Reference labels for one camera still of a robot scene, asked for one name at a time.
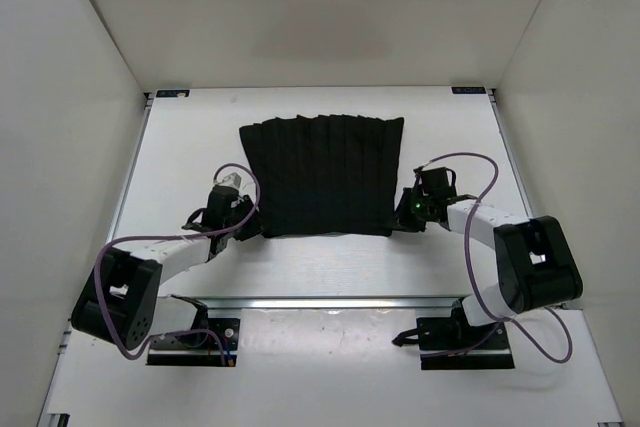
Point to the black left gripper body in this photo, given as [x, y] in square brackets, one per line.
[251, 227]

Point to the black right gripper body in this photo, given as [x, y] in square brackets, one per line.
[413, 214]

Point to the black pleated skirt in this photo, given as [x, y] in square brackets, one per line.
[330, 174]

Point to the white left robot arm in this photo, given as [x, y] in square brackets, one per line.
[120, 301]

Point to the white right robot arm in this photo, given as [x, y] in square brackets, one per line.
[535, 265]

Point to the blue right corner label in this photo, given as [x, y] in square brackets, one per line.
[468, 90]

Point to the blue corner label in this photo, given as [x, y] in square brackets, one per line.
[172, 93]
[468, 90]

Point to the blue left corner label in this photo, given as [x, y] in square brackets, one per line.
[172, 93]

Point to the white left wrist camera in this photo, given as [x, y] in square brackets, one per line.
[229, 184]

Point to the aluminium table rail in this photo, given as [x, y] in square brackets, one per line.
[327, 303]

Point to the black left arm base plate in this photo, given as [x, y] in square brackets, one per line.
[201, 350]

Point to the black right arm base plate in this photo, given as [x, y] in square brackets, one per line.
[452, 344]

